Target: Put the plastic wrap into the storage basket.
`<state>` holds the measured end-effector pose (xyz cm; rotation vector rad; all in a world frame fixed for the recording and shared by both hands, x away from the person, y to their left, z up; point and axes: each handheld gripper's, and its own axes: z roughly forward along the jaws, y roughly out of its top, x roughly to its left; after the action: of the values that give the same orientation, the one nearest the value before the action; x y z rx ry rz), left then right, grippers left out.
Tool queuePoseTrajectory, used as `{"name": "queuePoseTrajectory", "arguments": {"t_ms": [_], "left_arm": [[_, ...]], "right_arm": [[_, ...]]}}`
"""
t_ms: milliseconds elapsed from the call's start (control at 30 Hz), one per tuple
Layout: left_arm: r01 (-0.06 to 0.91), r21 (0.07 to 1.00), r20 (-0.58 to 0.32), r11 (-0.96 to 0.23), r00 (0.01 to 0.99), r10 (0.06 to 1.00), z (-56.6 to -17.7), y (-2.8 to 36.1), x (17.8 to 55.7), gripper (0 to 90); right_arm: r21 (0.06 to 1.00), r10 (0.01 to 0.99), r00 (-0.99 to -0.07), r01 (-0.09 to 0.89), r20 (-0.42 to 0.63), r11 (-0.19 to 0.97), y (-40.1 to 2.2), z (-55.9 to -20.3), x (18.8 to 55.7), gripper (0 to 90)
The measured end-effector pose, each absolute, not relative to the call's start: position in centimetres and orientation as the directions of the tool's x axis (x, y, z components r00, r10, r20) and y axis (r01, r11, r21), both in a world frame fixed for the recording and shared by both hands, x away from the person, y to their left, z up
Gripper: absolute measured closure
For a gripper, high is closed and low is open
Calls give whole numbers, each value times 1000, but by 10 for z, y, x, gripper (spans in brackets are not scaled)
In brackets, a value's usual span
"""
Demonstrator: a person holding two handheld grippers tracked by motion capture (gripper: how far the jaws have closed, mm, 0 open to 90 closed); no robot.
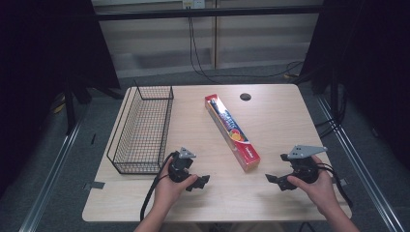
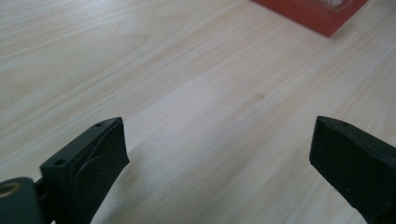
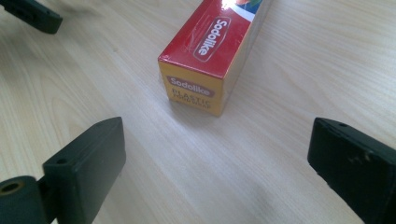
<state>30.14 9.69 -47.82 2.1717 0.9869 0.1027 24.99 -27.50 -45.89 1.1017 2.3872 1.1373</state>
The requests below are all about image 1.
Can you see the white wall socket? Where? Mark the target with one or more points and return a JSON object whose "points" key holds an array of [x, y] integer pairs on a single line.
{"points": [[193, 3]]}

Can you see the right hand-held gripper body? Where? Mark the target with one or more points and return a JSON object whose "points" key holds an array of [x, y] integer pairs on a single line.
{"points": [[303, 164]]}

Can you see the person's left hand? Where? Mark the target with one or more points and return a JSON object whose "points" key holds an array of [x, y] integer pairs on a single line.
{"points": [[169, 191]]}

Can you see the person's right hand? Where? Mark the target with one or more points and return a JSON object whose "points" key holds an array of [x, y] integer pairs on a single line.
{"points": [[317, 190]]}

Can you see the metal floor rail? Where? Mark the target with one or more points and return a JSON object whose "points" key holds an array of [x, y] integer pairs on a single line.
{"points": [[357, 164], [48, 180]]}

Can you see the black curtain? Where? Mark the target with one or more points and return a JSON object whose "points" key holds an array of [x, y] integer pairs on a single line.
{"points": [[48, 64], [370, 64]]}

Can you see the long red foil box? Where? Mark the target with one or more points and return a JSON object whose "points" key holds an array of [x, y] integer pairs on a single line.
{"points": [[230, 130]]}

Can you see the grey tape strip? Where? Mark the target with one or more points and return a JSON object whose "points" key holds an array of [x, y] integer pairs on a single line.
{"points": [[343, 182], [95, 185]]}

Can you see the black horizontal frame bar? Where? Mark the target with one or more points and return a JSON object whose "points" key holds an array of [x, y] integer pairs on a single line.
{"points": [[206, 12]]}

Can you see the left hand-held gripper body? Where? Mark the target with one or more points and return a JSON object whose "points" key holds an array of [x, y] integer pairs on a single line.
{"points": [[180, 166]]}

